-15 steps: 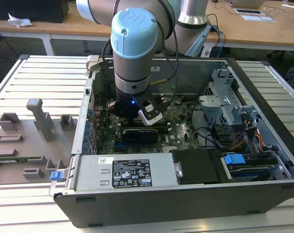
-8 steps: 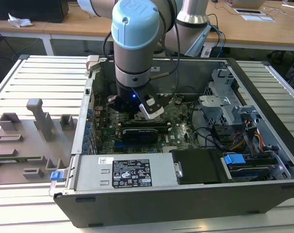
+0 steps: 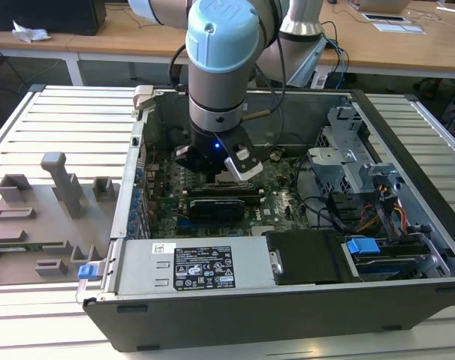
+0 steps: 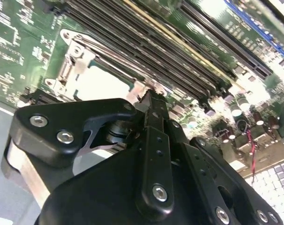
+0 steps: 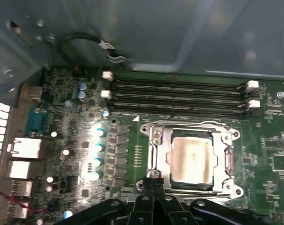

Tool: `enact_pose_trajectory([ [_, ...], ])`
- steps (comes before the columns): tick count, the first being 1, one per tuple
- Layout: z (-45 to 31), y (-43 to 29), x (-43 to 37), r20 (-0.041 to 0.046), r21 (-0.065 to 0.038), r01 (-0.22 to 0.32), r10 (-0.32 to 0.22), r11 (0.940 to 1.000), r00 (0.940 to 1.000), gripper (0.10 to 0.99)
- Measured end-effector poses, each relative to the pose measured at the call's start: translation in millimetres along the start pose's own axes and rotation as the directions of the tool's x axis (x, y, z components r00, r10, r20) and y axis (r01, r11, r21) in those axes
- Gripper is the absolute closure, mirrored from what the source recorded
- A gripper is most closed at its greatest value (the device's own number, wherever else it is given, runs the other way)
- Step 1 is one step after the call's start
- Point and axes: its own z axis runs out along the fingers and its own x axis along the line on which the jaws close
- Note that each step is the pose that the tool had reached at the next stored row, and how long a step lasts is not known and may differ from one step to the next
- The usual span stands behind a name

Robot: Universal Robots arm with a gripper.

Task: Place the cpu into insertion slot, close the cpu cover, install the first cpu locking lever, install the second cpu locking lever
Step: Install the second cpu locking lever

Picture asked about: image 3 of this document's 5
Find green RAM stick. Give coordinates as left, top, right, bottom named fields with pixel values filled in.
left=0, top=241, right=64, bottom=251

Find black graphics card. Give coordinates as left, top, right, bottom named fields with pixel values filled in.
left=188, top=197, right=247, bottom=227

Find silver drive cage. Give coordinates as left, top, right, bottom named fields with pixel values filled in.
left=306, top=106, right=405, bottom=197

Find yellow red wire bundle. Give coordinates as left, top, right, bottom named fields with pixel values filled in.
left=357, top=179, right=408, bottom=234

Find green motherboard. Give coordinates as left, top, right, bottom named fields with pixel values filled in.
left=144, top=145, right=312, bottom=239

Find black internal cable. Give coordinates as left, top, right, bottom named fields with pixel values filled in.
left=295, top=160, right=345, bottom=233

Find blue slot retainer clips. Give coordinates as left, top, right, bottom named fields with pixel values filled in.
left=126, top=167, right=145, bottom=234

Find white desk socket panel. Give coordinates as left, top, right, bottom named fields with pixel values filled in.
left=362, top=12, right=427, bottom=36

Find black power supply label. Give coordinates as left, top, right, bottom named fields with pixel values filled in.
left=173, top=244, right=234, bottom=291

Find black drive cover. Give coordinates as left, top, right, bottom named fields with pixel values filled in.
left=263, top=229, right=360, bottom=287

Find grey parts rack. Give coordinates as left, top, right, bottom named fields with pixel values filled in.
left=0, top=151, right=122, bottom=289

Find silver laptop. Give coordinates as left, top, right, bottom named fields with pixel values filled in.
left=347, top=0, right=411, bottom=14

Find black open PC case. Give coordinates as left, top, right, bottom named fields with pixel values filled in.
left=75, top=84, right=455, bottom=353

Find crumpled white paper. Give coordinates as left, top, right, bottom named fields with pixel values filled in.
left=11, top=19, right=53, bottom=44

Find blue cable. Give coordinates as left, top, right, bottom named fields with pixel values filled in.
left=324, top=36, right=351, bottom=92

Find wooden desk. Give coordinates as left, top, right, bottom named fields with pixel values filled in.
left=0, top=0, right=455, bottom=88

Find grey case latch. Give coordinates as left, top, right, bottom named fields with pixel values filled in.
left=132, top=84, right=165, bottom=122

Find black desktop computer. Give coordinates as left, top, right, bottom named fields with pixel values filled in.
left=0, top=0, right=108, bottom=37

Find black RAM stick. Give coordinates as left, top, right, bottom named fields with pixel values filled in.
left=188, top=186, right=260, bottom=195

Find CPU socket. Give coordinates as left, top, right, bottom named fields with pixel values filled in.
left=203, top=175, right=252, bottom=189

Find blue release latch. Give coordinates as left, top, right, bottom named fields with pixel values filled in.
left=78, top=263, right=101, bottom=281

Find silver disk bay bracket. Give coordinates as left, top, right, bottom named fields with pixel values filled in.
left=339, top=231, right=453, bottom=283

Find blue disk carrier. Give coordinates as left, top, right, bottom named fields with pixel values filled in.
left=345, top=236, right=405, bottom=281

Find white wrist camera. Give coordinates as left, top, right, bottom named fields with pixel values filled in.
left=223, top=144, right=265, bottom=182

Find silver power supply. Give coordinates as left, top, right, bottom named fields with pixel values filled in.
left=114, top=235, right=276, bottom=296

